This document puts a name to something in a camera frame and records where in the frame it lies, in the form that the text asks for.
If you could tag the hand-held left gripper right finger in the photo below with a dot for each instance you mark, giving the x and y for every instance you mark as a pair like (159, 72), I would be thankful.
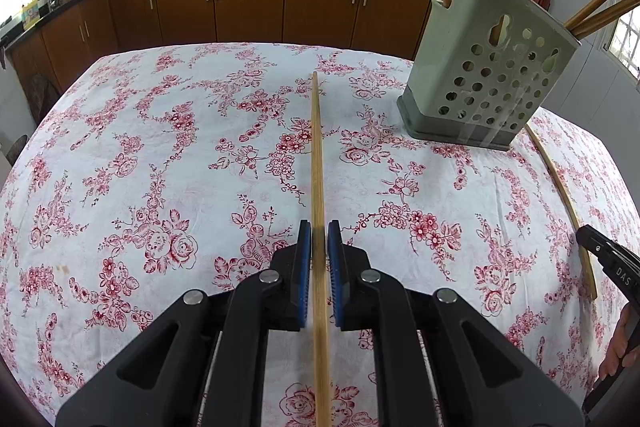
(336, 277)

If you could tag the person's right hand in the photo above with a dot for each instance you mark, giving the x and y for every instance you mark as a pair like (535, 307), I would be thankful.
(625, 337)

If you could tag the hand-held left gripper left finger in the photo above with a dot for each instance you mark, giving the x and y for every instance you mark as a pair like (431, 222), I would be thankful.
(302, 277)

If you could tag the red floral white tablecloth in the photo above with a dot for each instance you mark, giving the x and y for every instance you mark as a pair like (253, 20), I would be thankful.
(150, 132)

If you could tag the white framed window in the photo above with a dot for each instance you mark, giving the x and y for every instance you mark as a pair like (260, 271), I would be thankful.
(627, 42)

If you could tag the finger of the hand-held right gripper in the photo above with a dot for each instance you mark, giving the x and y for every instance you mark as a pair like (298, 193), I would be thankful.
(610, 262)

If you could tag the grey-green perforated chopstick holder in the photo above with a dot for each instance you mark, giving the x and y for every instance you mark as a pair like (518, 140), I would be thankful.
(500, 72)

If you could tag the dark brown chair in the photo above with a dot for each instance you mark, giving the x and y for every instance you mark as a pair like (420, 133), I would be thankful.
(42, 99)

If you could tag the brown wooden base cabinets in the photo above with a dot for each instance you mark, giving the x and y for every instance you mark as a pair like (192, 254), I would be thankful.
(250, 2)

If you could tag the yellow bottle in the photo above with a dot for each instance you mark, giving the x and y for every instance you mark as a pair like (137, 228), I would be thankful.
(31, 14)

